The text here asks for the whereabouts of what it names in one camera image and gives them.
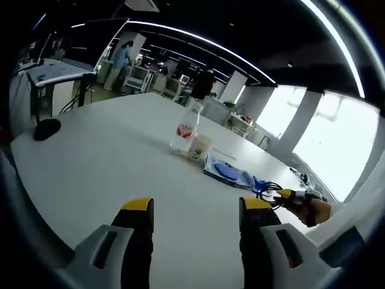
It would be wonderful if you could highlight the white table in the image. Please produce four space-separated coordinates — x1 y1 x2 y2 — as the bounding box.
10 92 337 289

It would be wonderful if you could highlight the black usb cable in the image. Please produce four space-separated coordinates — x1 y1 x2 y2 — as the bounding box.
255 181 297 211

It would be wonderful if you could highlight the clear blue plastic bag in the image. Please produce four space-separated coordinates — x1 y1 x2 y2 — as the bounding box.
251 175 282 195

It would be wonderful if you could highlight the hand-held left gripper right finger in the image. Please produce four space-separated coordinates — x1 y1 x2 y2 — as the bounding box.
239 196 334 289

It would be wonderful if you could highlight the white paper cup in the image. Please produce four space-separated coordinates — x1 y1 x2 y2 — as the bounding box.
188 134 214 160

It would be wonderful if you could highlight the narrow bright window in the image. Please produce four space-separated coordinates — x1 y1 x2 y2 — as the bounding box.
255 85 307 139

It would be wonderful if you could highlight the white cabinet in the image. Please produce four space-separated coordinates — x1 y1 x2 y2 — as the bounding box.
200 98 235 126

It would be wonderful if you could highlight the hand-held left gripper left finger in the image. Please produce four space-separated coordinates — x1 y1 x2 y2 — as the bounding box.
58 197 155 289

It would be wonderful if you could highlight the large bright window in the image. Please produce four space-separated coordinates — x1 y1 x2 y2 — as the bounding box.
293 104 381 202

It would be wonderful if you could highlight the white pouch with blue print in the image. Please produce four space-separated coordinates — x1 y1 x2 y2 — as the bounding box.
203 152 255 188

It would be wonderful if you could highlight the clear plastic water bottle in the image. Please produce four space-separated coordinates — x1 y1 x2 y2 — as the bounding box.
170 102 205 156

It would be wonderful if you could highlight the grey standing desk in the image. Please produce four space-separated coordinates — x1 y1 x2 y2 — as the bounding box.
25 58 99 121

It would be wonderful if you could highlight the ceiling light strip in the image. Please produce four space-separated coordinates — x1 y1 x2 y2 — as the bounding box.
126 19 276 84
300 0 366 99

